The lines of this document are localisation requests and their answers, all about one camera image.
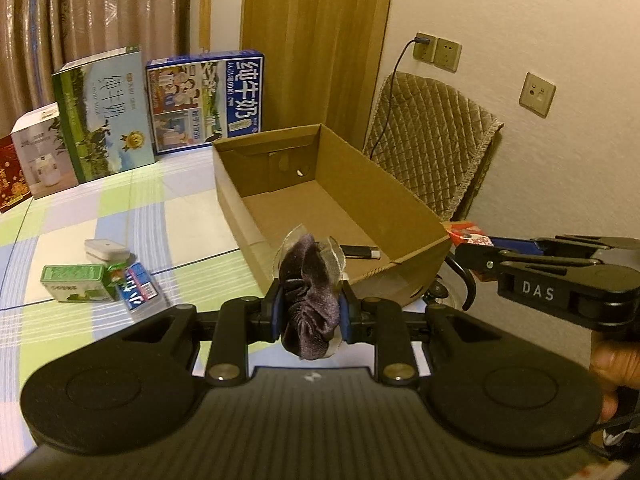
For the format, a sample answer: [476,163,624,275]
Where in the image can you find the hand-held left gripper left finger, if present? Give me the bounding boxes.
[120,280,287,388]

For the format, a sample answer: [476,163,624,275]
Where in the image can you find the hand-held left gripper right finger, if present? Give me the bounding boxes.
[337,284,501,388]

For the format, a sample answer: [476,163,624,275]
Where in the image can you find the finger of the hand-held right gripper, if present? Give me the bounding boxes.
[490,233,640,260]
[454,242,603,282]

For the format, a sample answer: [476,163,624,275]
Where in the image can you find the red snack packet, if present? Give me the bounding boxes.
[446,221,493,281]

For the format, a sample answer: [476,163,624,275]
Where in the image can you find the dark hair scrunchie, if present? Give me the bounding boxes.
[272,223,348,362]

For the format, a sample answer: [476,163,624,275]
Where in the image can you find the black lighter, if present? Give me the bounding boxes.
[340,245,382,261]

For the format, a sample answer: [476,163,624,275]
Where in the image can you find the brown cardboard box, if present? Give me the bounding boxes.
[212,124,451,306]

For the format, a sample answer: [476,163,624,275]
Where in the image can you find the blue white packet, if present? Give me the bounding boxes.
[120,262,163,312]

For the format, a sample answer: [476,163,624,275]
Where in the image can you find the small white case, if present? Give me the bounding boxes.
[84,238,130,262]

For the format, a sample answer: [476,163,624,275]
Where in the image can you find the green medicine box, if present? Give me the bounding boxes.
[41,264,112,303]

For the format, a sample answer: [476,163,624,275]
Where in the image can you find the person's right hand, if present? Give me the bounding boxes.
[589,342,640,423]

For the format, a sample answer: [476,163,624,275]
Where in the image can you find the checkered tablecloth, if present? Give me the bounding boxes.
[0,147,436,461]

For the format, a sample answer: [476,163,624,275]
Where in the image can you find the chair with quilted cover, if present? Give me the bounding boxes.
[362,72,505,311]

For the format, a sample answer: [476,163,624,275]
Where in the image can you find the green snack packet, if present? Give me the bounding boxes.
[107,260,132,286]

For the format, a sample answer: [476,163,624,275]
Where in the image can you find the blue milk carton box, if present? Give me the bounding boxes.
[146,49,265,156]

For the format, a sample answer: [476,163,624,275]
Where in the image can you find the green milk carton box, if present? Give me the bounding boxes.
[51,47,156,185]

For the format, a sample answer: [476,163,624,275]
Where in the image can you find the wooden door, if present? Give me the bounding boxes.
[240,0,396,151]

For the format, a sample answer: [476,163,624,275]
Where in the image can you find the white humidifier box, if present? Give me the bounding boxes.
[11,102,81,200]

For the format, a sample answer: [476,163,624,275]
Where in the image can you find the wooden strip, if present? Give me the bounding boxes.
[198,0,212,56]

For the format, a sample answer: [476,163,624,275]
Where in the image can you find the red gift box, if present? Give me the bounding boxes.
[0,135,32,213]

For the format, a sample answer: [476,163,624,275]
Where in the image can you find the brown curtain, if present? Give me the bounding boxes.
[0,0,193,151]

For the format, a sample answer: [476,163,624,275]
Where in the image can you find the square beige wall outlet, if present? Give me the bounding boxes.
[519,72,557,118]

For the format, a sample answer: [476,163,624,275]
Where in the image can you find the dark charger cable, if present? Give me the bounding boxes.
[372,40,417,153]

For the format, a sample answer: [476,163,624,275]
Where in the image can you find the wall socket with charger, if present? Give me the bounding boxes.
[411,34,437,63]

